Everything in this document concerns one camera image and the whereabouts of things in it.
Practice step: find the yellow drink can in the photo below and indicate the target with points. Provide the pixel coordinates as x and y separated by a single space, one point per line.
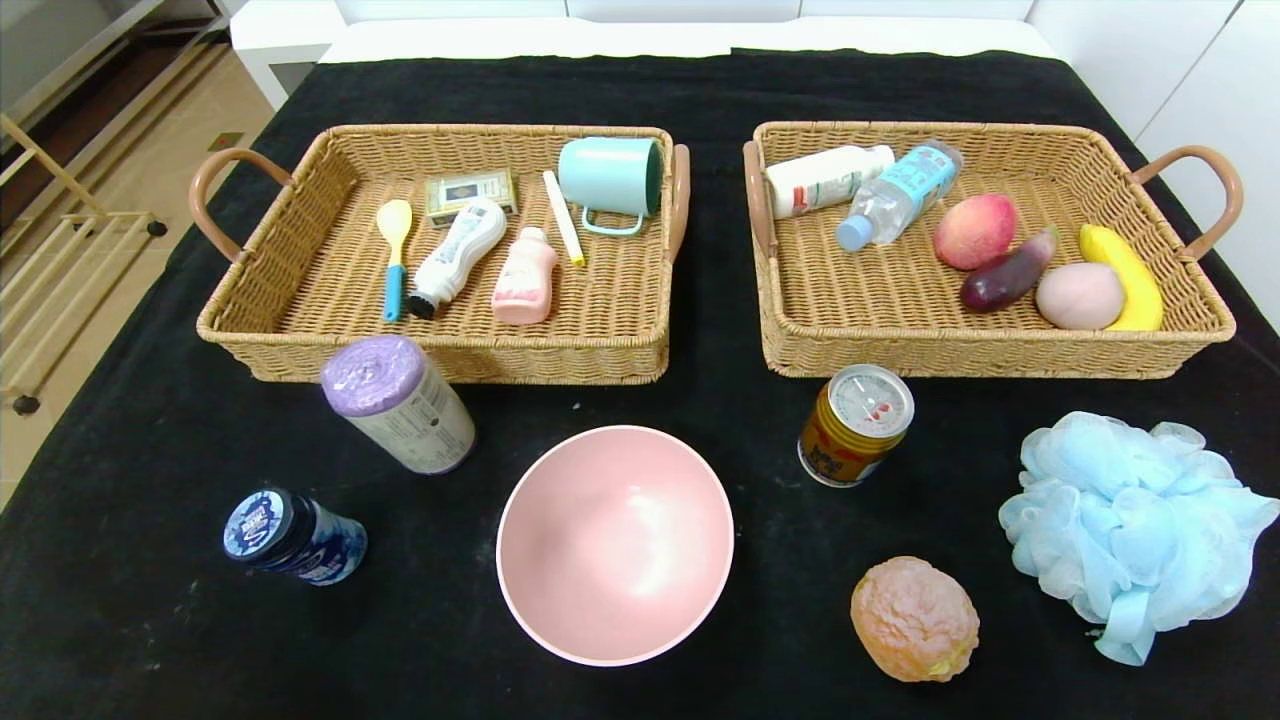
850 440

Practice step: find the white canister purple top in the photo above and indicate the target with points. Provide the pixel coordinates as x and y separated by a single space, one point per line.
410 415

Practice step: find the orange bread bun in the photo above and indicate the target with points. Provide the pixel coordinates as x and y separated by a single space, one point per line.
915 620

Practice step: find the light blue bath loofah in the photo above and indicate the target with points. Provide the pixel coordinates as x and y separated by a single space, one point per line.
1130 520

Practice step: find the small pink bottle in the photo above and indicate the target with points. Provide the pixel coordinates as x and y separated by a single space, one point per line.
523 285

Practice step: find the white stick yellow tip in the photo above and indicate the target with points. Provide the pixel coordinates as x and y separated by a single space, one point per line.
562 218

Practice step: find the pink bowl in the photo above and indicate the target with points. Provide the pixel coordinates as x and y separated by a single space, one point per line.
615 545

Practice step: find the teal mug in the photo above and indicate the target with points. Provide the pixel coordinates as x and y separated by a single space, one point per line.
605 175

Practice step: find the white bottle black cap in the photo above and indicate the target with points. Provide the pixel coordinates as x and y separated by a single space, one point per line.
460 250

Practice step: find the small green gold card box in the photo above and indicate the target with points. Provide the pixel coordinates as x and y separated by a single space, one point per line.
465 190

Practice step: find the white milk bottle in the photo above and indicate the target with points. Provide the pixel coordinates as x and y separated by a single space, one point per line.
820 180

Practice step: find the black table cloth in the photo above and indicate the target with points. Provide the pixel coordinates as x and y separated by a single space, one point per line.
700 90

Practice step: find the clear water bottle blue label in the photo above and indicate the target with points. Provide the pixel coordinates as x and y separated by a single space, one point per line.
900 195

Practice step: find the red peach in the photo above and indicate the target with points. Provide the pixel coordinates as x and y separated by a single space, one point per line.
975 232

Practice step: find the purple eggplant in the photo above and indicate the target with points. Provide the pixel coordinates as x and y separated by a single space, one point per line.
1000 280

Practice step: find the pale pink round fruit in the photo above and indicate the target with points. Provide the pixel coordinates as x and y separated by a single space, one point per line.
1078 297

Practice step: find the white furniture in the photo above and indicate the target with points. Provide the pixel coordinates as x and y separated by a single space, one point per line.
285 30

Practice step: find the yellow banana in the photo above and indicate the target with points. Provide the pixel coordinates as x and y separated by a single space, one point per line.
1130 275

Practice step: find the wooden rack with wheels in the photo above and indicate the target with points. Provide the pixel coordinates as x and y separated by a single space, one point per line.
155 228

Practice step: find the white cabinet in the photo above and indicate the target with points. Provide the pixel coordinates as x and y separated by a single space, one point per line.
1210 90

